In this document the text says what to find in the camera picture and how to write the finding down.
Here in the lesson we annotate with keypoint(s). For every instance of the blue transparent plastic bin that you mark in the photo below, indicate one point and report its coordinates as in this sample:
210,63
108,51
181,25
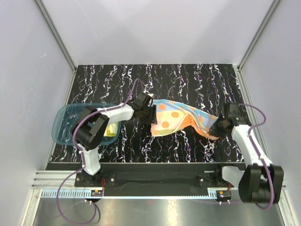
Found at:
68,115

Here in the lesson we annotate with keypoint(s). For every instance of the grey slotted cable duct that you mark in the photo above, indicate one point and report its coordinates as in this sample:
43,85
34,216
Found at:
115,194

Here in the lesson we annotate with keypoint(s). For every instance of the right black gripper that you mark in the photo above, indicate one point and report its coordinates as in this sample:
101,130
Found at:
213,131

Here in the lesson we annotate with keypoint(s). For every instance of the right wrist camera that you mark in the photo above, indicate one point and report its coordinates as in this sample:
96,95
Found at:
232,114

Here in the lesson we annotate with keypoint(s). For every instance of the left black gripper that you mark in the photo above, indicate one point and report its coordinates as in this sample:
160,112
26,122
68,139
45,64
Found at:
152,119

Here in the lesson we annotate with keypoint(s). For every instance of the black marble pattern mat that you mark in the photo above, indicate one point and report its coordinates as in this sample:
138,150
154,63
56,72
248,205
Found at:
204,86

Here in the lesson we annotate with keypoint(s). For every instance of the orange blue dotted towel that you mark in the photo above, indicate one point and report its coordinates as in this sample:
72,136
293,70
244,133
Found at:
174,116

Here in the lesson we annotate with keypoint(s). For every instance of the yellow white patterned towel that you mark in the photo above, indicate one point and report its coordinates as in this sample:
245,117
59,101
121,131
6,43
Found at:
111,130

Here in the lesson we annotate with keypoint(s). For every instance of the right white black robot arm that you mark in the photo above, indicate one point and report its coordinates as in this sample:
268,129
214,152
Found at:
261,182

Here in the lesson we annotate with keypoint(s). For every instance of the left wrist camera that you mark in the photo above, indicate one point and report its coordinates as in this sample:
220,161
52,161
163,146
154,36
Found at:
142,101

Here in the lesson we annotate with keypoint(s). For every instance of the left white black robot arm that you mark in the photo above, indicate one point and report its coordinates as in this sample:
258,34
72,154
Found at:
90,128

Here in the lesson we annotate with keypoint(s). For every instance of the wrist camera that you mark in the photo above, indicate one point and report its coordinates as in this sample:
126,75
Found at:
142,101
232,114

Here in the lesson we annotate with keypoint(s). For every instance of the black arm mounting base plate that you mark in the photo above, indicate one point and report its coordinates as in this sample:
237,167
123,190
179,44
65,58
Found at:
195,174

